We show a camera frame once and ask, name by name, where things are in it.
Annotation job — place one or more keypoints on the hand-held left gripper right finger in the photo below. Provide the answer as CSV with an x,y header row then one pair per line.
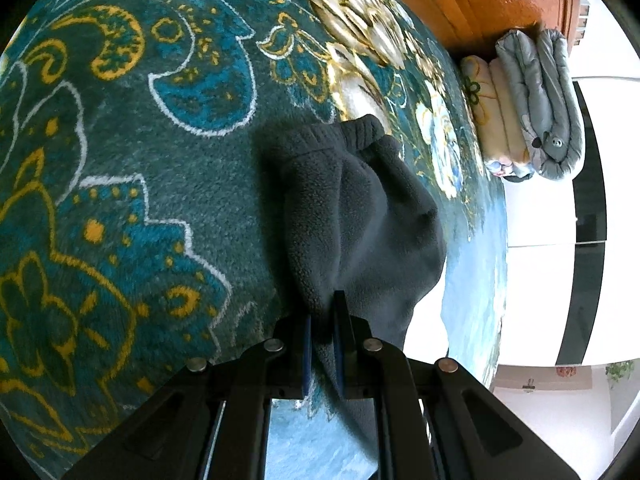
x,y
340,345

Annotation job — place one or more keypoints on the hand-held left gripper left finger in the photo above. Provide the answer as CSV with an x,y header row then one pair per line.
x,y
306,355

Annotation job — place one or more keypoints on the black and white fleece garment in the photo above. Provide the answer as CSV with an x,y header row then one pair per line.
x,y
360,220

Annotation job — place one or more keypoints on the white wardrobe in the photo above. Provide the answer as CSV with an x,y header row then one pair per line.
x,y
540,285

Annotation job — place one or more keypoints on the floral folded quilt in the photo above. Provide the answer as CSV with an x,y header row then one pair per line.
x,y
497,166

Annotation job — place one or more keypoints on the teal floral blanket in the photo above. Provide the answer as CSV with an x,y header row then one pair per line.
x,y
125,160

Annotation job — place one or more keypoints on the green potted plant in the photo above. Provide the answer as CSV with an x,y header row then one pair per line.
x,y
620,370

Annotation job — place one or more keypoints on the tall black panel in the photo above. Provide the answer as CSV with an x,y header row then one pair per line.
x,y
590,210

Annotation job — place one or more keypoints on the cream folded quilt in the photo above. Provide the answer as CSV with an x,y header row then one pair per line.
x,y
500,110

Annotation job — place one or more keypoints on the grey folded quilt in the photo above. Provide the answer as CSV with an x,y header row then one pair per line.
x,y
550,110

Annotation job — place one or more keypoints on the red wall decoration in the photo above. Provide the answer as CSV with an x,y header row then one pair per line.
x,y
566,371

